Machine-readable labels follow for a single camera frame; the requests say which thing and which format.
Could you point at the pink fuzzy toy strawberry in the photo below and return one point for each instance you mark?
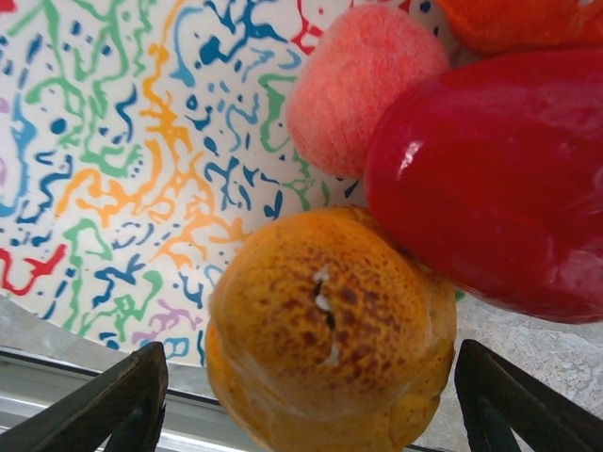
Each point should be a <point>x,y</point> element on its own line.
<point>358,85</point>

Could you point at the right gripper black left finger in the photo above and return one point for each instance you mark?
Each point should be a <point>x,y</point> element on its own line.
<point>118,400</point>

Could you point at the orange-red toy tangerine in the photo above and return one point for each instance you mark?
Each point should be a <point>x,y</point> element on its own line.
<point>518,23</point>

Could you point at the glossy red toy fruit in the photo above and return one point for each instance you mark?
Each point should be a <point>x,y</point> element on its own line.
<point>494,179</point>

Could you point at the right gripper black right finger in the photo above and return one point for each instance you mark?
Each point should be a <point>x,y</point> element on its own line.
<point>494,405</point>

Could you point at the colourful squiggle pattern plate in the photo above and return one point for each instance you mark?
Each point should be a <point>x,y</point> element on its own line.
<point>118,165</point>

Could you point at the orange speckled toy pear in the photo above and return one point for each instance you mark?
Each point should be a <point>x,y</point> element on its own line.
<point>320,329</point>

